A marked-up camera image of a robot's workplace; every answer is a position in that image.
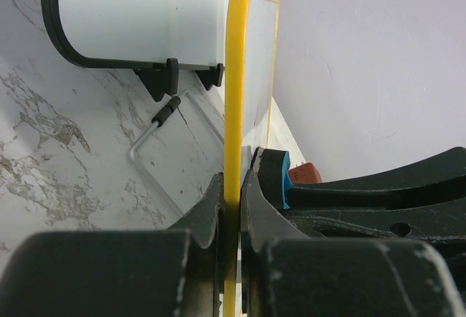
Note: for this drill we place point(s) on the small yellow-framed whiteboard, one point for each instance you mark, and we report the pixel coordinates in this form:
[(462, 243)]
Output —
[(250, 50)]

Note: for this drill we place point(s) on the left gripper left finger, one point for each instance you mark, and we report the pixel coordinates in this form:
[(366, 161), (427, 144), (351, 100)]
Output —
[(171, 272)]

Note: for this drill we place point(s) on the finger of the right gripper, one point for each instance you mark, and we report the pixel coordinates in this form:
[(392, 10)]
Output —
[(441, 225), (435, 180)]

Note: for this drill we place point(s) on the red brown block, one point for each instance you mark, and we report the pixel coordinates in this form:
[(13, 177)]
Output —
[(305, 174)]

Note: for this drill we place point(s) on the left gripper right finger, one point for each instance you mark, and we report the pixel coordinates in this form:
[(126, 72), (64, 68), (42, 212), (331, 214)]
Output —
[(292, 274)]

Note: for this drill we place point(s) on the metal wire stand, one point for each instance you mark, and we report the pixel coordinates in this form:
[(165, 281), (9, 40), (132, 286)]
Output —
[(181, 151)]

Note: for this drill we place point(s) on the large black-framed whiteboard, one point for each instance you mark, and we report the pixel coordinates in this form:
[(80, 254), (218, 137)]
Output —
[(157, 39)]

